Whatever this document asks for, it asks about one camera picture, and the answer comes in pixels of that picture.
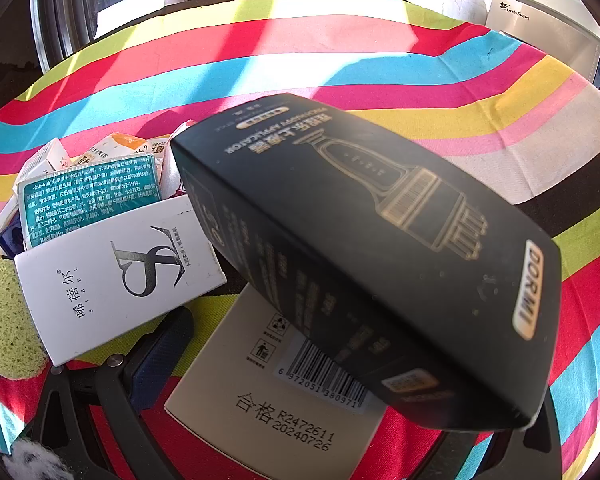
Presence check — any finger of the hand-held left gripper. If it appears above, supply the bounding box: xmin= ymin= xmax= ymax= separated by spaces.
xmin=0 ymin=224 xmax=25 ymax=252

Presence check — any teal toothpaste box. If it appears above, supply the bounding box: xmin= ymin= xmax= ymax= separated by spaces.
xmin=17 ymin=155 xmax=162 ymax=251

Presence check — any white paper box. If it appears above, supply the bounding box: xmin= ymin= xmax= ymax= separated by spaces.
xmin=159 ymin=120 xmax=197 ymax=201

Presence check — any white cardboard box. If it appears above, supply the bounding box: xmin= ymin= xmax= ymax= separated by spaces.
xmin=14 ymin=195 xmax=227 ymax=367

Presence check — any white washing machine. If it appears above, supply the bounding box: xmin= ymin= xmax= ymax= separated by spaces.
xmin=485 ymin=0 xmax=600 ymax=106

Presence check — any white box with red print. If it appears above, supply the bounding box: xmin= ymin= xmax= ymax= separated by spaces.
xmin=12 ymin=137 xmax=73 ymax=196

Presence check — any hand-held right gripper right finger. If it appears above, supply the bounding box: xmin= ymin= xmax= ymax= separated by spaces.
xmin=420 ymin=400 xmax=563 ymax=480

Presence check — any black cardboard box gold print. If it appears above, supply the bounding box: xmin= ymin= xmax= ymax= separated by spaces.
xmin=170 ymin=92 xmax=563 ymax=433

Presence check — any window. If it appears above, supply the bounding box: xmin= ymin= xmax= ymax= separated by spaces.
xmin=30 ymin=0 xmax=361 ymax=71

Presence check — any green round sponge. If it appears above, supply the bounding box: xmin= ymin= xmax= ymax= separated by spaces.
xmin=0 ymin=258 xmax=49 ymax=381

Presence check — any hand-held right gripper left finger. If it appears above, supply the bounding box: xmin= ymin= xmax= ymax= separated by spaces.
xmin=27 ymin=307 xmax=196 ymax=480

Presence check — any white box with orange print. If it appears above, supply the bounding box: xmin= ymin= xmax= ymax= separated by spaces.
xmin=75 ymin=132 xmax=173 ymax=166

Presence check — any striped colourful cloth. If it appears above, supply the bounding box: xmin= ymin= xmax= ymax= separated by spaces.
xmin=0 ymin=0 xmax=600 ymax=480

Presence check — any beige box with barcode label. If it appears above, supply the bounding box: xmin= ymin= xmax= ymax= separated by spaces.
xmin=164 ymin=282 xmax=388 ymax=480

